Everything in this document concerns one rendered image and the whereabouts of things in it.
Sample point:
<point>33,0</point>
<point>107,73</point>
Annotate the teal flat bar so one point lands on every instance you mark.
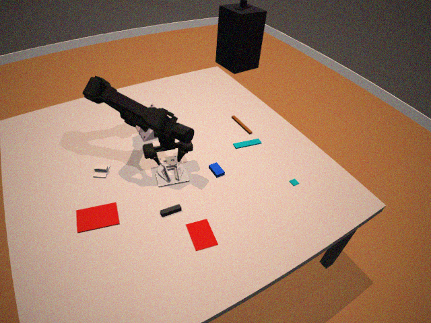
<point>247,143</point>

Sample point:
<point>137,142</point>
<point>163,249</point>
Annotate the small teal flat block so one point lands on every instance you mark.
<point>294,182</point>

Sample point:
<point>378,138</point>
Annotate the blue rectangular block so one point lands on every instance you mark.
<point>216,170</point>

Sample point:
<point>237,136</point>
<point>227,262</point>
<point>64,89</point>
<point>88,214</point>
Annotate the brown narrow bar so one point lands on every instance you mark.
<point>242,125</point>

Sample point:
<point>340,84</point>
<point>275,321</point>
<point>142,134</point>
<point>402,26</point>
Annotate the red flat rectangular plate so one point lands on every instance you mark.
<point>201,234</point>
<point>97,217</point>

